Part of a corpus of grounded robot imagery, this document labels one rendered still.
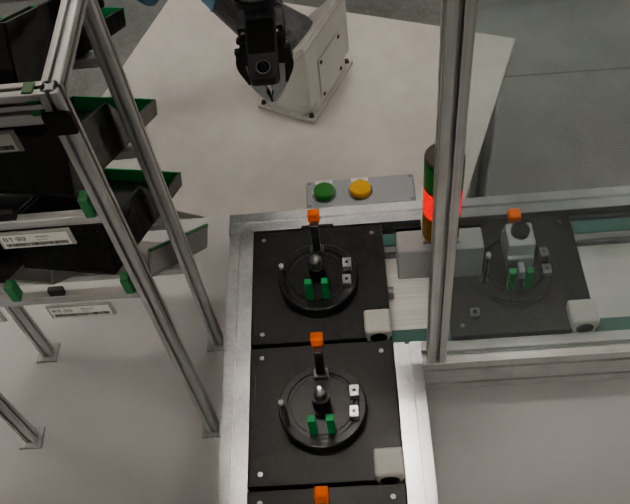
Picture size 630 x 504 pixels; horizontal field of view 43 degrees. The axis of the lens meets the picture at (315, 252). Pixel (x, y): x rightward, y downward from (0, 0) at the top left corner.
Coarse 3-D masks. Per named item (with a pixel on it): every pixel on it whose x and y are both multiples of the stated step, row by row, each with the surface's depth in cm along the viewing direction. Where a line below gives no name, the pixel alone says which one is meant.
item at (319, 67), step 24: (336, 0) 171; (312, 24) 172; (336, 24) 176; (312, 48) 168; (336, 48) 179; (312, 72) 172; (336, 72) 183; (288, 96) 178; (312, 96) 176; (312, 120) 180
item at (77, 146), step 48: (0, 0) 86; (96, 0) 88; (96, 48) 92; (0, 96) 75; (48, 96) 76; (144, 144) 105; (96, 192) 87; (0, 288) 132; (144, 288) 103; (192, 288) 133; (192, 384) 124
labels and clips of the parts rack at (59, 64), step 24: (72, 0) 83; (72, 24) 80; (72, 48) 80; (48, 72) 76; (48, 120) 77; (72, 120) 77; (0, 144) 80; (0, 216) 90; (0, 240) 93; (24, 240) 93; (48, 240) 93; (72, 240) 93; (48, 288) 103; (0, 312) 106; (48, 312) 106; (72, 312) 106; (96, 312) 106
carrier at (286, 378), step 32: (256, 352) 136; (288, 352) 135; (352, 352) 134; (384, 352) 133; (256, 384) 132; (288, 384) 129; (320, 384) 129; (352, 384) 128; (384, 384) 130; (256, 416) 129; (288, 416) 126; (320, 416) 126; (352, 416) 124; (384, 416) 127; (256, 448) 126; (288, 448) 125; (320, 448) 123; (352, 448) 124; (384, 448) 122; (256, 480) 123; (288, 480) 122; (320, 480) 122; (352, 480) 121; (384, 480) 120
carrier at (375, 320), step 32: (256, 256) 147; (288, 256) 146; (320, 256) 143; (352, 256) 145; (384, 256) 145; (256, 288) 143; (288, 288) 140; (320, 288) 139; (352, 288) 139; (384, 288) 141; (256, 320) 139; (288, 320) 139; (320, 320) 138; (352, 320) 137; (384, 320) 134
